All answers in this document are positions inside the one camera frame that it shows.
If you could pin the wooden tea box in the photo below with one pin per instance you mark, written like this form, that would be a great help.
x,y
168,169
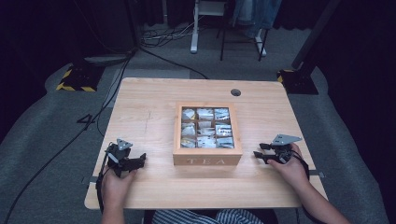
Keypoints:
x,y
207,158

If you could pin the black slanted stand pole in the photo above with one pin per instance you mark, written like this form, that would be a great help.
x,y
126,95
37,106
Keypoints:
x,y
314,34

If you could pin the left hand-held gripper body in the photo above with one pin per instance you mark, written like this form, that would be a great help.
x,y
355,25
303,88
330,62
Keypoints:
x,y
115,155

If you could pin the person's right hand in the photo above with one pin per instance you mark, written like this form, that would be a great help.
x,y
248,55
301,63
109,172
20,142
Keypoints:
x,y
292,172

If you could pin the white desk frame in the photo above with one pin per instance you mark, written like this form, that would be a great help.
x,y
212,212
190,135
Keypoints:
x,y
195,28

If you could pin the black metal stool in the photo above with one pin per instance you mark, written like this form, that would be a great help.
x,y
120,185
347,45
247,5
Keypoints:
x,y
227,34

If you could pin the group of tea bags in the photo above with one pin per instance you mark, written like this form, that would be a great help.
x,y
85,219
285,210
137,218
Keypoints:
x,y
206,128

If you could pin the person's striped clothing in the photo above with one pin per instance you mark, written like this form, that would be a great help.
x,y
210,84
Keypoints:
x,y
205,217

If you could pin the black yellow striped stand base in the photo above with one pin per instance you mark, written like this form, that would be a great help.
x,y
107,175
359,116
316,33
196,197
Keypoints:
x,y
297,82
80,79

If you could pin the blue denim pants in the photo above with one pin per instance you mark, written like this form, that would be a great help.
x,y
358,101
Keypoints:
x,y
258,15

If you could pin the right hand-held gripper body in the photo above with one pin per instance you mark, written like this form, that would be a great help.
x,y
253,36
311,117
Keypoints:
x,y
282,146

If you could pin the person's left hand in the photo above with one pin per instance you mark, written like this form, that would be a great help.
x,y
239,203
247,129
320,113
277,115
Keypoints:
x,y
115,188

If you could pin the grey round stand base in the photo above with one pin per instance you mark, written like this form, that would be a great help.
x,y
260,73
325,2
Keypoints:
x,y
107,59

